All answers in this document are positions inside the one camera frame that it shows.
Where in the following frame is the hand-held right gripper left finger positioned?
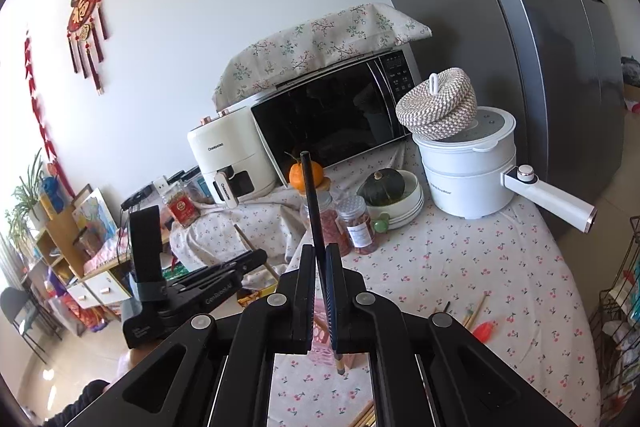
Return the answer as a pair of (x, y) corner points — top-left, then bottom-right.
(50, 244), (318, 427)

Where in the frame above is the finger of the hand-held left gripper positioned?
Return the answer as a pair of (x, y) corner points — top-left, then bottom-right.
(175, 249), (269, 290)

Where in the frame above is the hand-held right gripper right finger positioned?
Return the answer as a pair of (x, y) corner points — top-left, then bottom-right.
(324, 244), (578, 427)

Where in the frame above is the black chopstick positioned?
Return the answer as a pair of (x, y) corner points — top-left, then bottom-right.
(300, 151), (347, 377)

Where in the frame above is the person's left forearm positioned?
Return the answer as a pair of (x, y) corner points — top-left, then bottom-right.
(50, 379), (112, 427)

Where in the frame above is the wooden chopstick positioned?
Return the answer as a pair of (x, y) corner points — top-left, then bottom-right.
(234, 224), (280, 282)
(347, 402), (375, 427)
(462, 293), (489, 328)

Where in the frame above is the colourful painting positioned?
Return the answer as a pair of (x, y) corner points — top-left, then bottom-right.
(75, 187), (119, 258)

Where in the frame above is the jar of pink grains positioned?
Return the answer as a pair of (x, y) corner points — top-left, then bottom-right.
(300, 191), (353, 258)

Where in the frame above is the labelled jar of red berries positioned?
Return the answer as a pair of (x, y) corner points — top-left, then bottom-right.
(336, 195), (381, 255)

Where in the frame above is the wooden shelf unit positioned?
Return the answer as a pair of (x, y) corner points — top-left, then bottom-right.
(30, 184), (136, 323)

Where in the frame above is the orange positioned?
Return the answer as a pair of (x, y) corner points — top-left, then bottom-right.
(289, 159), (325, 194)

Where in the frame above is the white air fryer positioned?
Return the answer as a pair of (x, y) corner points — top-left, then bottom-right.
(187, 106), (278, 208)

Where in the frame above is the green pumpkin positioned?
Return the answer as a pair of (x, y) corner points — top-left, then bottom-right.
(356, 170), (406, 208)

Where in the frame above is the cherry print tablecloth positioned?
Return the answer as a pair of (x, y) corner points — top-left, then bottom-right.
(170, 142), (601, 427)

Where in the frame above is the green potted plant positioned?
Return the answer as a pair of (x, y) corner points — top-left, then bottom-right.
(10, 147), (48, 248)

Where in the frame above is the dark chair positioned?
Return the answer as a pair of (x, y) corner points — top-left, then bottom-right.
(0, 287), (51, 343)

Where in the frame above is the red plastic spoon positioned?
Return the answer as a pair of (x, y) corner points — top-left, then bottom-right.
(471, 321), (499, 344)

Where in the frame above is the black microwave oven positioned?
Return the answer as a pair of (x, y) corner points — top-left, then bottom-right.
(250, 48), (426, 198)

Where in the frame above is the white electric pot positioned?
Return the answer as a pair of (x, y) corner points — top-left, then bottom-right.
(411, 106), (598, 233)

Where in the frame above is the floral cloth cover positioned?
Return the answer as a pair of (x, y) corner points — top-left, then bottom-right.
(212, 2), (433, 112)

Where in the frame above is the grey steel refrigerator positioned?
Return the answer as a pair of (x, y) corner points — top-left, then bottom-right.
(335, 0), (631, 238)

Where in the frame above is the red hanging string decoration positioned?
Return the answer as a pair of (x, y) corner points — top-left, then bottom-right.
(22, 24), (76, 202)

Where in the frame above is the red knot wall ornament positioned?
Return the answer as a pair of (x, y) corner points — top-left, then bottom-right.
(66, 0), (108, 96)

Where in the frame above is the black wire rack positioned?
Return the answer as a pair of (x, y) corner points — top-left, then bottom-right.
(587, 217), (640, 427)

